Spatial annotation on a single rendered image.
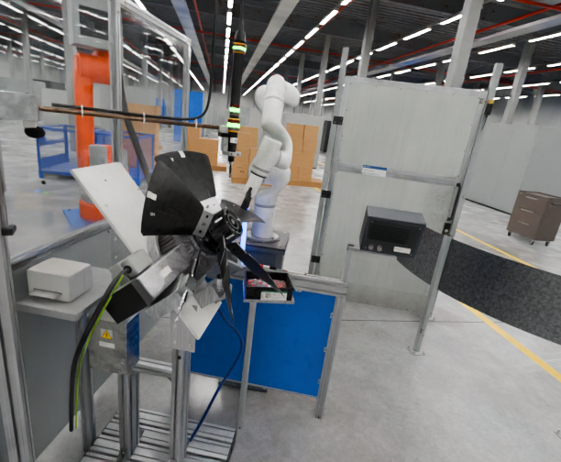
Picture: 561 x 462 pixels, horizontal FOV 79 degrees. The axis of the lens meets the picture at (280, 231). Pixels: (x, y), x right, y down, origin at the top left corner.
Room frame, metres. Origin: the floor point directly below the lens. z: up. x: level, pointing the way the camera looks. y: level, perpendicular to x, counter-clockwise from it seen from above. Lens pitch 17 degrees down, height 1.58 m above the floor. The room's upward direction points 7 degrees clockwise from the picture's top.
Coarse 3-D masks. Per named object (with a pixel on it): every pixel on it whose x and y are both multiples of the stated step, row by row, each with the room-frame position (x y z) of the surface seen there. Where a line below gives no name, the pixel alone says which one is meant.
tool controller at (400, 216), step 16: (368, 208) 1.58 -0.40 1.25; (384, 208) 1.59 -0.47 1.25; (368, 224) 1.52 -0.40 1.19; (384, 224) 1.50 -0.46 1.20; (400, 224) 1.49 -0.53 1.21; (416, 224) 1.49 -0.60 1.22; (368, 240) 1.53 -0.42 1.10; (384, 240) 1.52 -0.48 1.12; (400, 240) 1.51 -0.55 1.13; (416, 240) 1.50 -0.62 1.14
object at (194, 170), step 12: (156, 156) 1.26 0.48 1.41; (168, 156) 1.28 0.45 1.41; (180, 156) 1.31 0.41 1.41; (192, 156) 1.35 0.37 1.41; (204, 156) 1.39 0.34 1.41; (180, 168) 1.28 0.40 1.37; (192, 168) 1.30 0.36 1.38; (204, 168) 1.33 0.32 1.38; (192, 180) 1.26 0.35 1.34; (204, 180) 1.28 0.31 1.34; (192, 192) 1.23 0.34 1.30; (204, 192) 1.24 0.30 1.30
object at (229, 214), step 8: (224, 208) 1.18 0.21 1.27; (216, 216) 1.15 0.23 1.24; (224, 216) 1.13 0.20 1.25; (232, 216) 1.20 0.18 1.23; (216, 224) 1.13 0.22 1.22; (224, 224) 1.12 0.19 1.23; (232, 224) 1.17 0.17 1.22; (240, 224) 1.22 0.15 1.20; (208, 232) 1.14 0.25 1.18; (216, 232) 1.12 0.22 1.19; (224, 232) 1.12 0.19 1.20; (232, 232) 1.12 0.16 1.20; (240, 232) 1.17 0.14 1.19; (200, 240) 1.12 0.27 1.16; (208, 240) 1.14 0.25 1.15; (216, 240) 1.13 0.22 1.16; (232, 240) 1.15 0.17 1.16; (208, 248) 1.12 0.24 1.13
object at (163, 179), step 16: (160, 160) 1.00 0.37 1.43; (160, 176) 0.97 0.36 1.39; (176, 176) 1.03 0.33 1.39; (160, 192) 0.96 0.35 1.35; (176, 192) 1.01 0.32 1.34; (144, 208) 0.89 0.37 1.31; (160, 208) 0.95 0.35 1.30; (176, 208) 1.00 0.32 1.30; (192, 208) 1.06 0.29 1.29; (144, 224) 0.89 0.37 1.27; (160, 224) 0.94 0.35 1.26; (176, 224) 1.00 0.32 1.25; (192, 224) 1.06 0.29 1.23
